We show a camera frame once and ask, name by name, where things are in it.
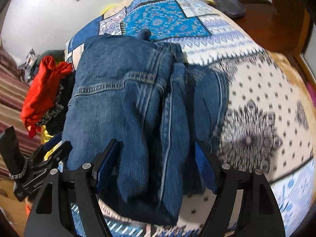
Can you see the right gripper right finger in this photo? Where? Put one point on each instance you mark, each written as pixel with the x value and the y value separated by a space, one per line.
pixel 244 201

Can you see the yellow printed garment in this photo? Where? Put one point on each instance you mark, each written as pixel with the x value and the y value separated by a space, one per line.
pixel 46 137

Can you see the blue denim jacket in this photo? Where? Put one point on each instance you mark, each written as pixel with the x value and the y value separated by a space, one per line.
pixel 144 95

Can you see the black patterned garment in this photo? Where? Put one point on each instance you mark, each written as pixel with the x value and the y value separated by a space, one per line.
pixel 54 118

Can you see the brown wooden door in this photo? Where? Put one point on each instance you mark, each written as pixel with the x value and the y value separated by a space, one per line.
pixel 299 18

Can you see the patchwork patterned bed cover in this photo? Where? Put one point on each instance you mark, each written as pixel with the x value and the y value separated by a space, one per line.
pixel 265 121

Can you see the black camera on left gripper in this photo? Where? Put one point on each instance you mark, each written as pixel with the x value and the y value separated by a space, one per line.
pixel 16 163

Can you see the striped red gold curtain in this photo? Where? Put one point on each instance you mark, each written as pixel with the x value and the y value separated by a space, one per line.
pixel 13 93

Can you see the red garment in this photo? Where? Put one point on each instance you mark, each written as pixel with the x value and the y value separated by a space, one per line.
pixel 43 92

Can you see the dark green garment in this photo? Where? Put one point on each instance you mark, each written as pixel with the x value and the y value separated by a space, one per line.
pixel 58 56

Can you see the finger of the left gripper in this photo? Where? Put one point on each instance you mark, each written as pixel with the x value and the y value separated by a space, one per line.
pixel 62 152
pixel 45 151

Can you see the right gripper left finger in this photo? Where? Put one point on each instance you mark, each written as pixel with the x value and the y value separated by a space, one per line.
pixel 51 213

